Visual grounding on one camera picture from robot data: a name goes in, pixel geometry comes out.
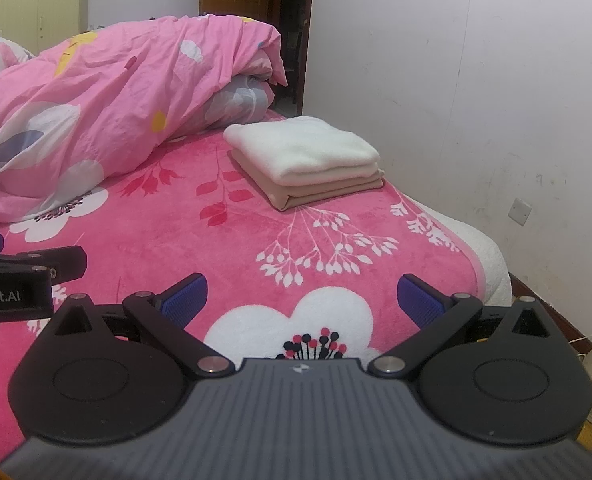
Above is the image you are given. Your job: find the pink floral blanket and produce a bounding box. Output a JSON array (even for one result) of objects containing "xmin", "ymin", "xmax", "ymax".
[{"xmin": 0, "ymin": 112, "xmax": 486, "ymax": 463}]

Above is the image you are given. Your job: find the cream knit sweater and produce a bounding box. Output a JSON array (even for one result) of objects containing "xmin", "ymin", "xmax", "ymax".
[{"xmin": 223, "ymin": 116, "xmax": 381, "ymax": 185}]

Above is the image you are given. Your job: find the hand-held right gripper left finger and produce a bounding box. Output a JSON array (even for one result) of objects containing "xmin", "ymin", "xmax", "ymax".
[{"xmin": 43, "ymin": 272, "xmax": 237, "ymax": 378}]

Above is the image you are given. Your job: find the white mattress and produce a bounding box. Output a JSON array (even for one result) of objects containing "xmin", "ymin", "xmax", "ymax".
[{"xmin": 426, "ymin": 205, "xmax": 512, "ymax": 308}]

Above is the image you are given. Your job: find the pink patterned quilt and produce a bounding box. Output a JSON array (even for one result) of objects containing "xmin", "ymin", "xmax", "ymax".
[{"xmin": 0, "ymin": 14, "xmax": 289, "ymax": 223}]

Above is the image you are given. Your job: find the grey patterned bundle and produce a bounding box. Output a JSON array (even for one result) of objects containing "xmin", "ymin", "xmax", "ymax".
[{"xmin": 203, "ymin": 75, "xmax": 274, "ymax": 131}]

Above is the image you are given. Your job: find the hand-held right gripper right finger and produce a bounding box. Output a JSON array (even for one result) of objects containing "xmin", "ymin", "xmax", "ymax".
[{"xmin": 368, "ymin": 273, "xmax": 559, "ymax": 378}]

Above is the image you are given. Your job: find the folded beige cloth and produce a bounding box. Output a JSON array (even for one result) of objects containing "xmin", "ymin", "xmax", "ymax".
[{"xmin": 228, "ymin": 150, "xmax": 387, "ymax": 211}]

